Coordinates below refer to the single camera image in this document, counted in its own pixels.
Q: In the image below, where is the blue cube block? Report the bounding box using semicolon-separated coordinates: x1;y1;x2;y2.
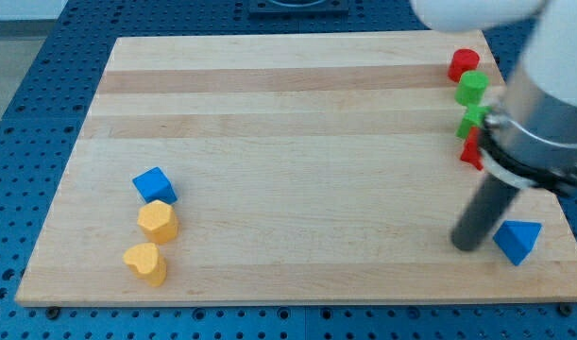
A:
132;167;178;204

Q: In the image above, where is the green cylinder block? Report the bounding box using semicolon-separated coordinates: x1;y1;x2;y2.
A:
454;71;489;106

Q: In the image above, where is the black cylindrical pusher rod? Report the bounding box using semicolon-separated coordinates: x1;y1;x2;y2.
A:
450;175;520;251

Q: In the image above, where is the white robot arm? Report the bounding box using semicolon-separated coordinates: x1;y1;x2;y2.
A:
411;0;577;196

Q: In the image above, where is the blue triangle block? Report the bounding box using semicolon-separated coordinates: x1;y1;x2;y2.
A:
493;220;542;266

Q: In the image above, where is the wooden board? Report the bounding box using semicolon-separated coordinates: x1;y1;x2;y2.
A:
15;30;577;307

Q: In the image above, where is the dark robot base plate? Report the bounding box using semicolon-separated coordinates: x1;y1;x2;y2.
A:
247;0;350;16

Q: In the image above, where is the red star block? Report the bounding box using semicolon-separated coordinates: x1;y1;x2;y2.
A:
460;127;484;171

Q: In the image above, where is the red cylinder block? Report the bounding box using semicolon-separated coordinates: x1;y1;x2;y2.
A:
448;48;481;82

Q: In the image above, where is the green star block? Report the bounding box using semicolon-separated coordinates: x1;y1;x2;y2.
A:
455;104;490;139

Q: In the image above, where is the yellow hexagon block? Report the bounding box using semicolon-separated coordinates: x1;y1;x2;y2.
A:
137;200;179;245

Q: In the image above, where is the yellow heart block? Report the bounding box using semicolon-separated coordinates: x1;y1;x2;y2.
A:
123;243;167;287

